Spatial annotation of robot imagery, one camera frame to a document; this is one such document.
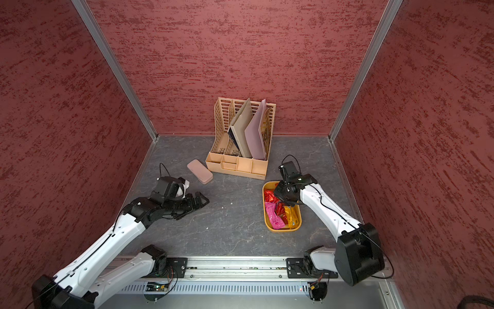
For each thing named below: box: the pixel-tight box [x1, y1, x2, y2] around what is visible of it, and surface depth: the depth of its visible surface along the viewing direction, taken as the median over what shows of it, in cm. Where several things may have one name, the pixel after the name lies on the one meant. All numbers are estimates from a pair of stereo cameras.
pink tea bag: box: [265, 201, 286, 230], surface depth 83 cm
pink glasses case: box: [186, 159, 214, 185], surface depth 104 cm
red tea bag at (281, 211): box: [274, 202, 289, 225], surface depth 85 cm
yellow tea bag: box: [284, 204, 302, 230], surface depth 82 cm
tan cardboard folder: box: [229, 97, 255, 159], surface depth 92 cm
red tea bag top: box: [263, 188, 280, 204], surface depth 89 cm
